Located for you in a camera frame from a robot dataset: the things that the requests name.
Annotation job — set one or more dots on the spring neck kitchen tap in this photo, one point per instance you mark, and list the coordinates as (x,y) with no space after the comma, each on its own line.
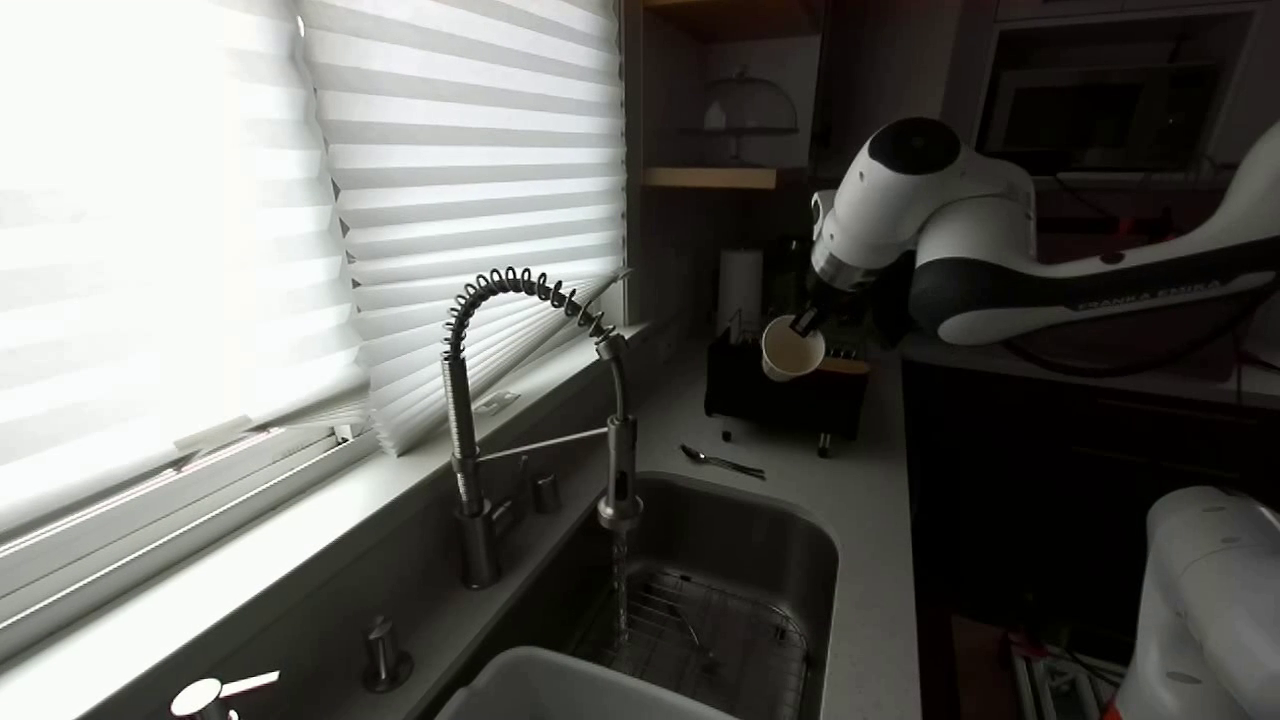
(460,400)

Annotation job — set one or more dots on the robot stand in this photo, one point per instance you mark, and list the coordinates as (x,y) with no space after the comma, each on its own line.
(1060,680)

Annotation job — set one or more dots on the paper towel roll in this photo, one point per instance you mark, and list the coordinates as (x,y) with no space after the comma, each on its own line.
(740,290)

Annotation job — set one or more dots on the small metal cylinder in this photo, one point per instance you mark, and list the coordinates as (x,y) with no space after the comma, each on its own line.
(546,493)

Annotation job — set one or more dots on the white pleated window blind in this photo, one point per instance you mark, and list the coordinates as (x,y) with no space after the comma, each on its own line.
(470,200)
(150,250)

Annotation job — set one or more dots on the steel sink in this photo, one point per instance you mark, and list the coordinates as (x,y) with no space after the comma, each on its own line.
(740,540)

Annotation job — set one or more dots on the small chrome tap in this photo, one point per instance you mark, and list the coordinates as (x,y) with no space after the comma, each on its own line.
(205,697)

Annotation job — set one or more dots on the white paper cup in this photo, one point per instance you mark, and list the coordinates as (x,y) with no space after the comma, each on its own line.
(790,358)

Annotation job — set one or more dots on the metal spoon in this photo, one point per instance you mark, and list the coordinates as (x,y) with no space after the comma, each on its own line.
(715,460)

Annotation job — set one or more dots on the wooden shelf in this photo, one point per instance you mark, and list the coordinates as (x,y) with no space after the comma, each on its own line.
(710,178)

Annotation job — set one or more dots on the white plastic basin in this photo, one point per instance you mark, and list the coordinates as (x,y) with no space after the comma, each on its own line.
(560,690)

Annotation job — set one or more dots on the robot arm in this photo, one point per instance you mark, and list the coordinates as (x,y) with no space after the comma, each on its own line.
(975,245)

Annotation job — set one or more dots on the microwave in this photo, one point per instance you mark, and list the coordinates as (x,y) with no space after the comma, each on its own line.
(1110,95)

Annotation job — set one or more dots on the glass cake dome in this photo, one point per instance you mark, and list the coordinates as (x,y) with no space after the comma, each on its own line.
(748,108)

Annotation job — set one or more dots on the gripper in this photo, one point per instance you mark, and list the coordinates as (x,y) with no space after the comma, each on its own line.
(832,300)

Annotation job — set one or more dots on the black dish rack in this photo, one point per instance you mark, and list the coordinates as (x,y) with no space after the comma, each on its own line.
(775,400)

